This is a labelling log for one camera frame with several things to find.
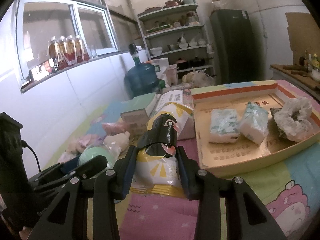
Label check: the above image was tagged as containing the kitchen counter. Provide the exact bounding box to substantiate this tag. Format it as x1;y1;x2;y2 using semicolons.
269;64;320;98

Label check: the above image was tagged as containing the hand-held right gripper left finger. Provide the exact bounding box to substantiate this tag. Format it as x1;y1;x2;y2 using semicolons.
27;146;140;240

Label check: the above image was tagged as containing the green print tissue pack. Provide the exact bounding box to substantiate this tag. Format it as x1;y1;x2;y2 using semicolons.
239;102;269;146

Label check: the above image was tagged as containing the floral tissue pack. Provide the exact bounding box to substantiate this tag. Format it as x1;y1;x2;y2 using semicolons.
154;90;196;140

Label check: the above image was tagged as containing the cluster of condiment bottles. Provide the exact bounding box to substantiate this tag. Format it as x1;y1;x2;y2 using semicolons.
299;50;320;72

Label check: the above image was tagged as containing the plush bear purple dress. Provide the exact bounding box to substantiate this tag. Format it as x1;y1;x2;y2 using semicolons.
77;134;104;148

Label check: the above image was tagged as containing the beige teddy bear pink dress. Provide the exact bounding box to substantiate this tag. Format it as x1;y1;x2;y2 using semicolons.
58;140;85;163

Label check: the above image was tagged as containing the dark refrigerator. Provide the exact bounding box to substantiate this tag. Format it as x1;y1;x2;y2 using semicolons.
209;9;262;85

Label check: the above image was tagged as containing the white sack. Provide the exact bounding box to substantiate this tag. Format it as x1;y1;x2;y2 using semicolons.
150;57;170;80

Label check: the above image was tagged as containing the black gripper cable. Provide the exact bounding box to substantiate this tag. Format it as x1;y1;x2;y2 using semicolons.
21;140;41;174

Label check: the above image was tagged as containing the light green soft ball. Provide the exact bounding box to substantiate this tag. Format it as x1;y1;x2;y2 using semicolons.
77;146;112;169

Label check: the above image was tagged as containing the metal shelf rack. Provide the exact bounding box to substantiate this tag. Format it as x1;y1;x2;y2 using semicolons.
137;4;216;85

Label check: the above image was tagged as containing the cardboard sheet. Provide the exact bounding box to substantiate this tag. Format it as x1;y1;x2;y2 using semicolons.
285;12;320;64

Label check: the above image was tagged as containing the pink plush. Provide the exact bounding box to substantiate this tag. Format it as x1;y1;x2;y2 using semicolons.
104;131;131;157

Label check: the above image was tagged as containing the striped cartoon bed sheet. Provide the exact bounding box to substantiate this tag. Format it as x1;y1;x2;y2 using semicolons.
32;79;320;240

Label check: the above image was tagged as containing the sliding window frame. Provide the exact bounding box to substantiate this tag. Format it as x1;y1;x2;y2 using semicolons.
15;0;143;93

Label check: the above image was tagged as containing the teal print tissue pack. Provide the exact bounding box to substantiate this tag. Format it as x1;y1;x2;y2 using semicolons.
209;109;240;143

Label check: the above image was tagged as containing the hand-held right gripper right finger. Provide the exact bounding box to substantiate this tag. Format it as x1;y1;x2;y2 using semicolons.
175;145;288;240

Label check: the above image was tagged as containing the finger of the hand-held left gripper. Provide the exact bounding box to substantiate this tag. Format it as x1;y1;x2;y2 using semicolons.
37;157;82;183
59;154;108;184

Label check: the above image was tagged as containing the green tissue box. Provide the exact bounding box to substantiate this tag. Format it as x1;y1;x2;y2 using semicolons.
120;92;157;137

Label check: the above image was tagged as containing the blue water jug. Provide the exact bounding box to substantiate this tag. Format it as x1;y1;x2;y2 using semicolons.
124;43;160;100

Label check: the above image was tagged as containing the clear plastic bag of food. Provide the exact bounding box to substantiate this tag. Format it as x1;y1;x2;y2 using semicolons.
182;69;216;88

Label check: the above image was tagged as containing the shallow cardboard tray box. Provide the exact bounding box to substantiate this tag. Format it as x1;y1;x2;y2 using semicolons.
191;80;320;178

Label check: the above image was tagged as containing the yellow white packet black band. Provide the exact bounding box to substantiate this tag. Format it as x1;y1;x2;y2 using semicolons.
130;102;195;198

